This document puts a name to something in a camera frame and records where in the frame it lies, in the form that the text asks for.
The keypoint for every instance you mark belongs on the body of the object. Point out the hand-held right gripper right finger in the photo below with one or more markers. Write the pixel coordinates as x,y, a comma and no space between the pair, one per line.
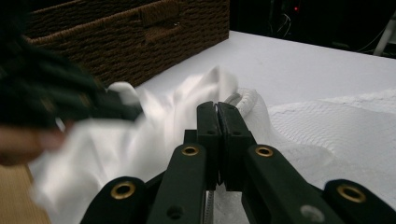
264,180

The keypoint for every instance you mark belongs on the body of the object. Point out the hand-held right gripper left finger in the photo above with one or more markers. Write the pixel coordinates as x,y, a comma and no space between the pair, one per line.
186,174

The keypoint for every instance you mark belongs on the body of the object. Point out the white cloth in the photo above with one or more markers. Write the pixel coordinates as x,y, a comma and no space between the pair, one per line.
118,155

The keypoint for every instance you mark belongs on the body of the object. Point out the brown wicker basket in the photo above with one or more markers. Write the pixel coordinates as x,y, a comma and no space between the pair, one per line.
140,40

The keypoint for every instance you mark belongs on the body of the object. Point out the white mesh laundry bag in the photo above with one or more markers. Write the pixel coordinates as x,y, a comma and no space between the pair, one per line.
342,133

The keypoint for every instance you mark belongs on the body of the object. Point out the white table mat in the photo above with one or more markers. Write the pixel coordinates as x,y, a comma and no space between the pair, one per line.
295,65

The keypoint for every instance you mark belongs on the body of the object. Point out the white desk frame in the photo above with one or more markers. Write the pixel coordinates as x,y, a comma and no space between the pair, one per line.
386,34

